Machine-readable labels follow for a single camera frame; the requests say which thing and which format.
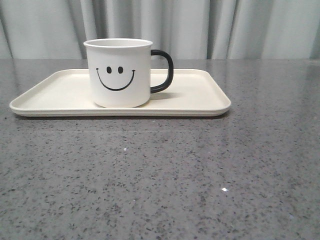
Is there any white smiley mug black handle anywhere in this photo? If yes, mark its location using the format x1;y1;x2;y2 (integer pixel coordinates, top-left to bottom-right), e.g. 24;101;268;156
83;38;174;108

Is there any cream rectangular plastic tray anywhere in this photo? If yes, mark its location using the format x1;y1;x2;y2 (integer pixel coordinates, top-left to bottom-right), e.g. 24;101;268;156
9;69;231;117

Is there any grey pleated curtain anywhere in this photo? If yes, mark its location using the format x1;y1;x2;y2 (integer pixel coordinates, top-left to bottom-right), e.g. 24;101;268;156
0;0;320;60

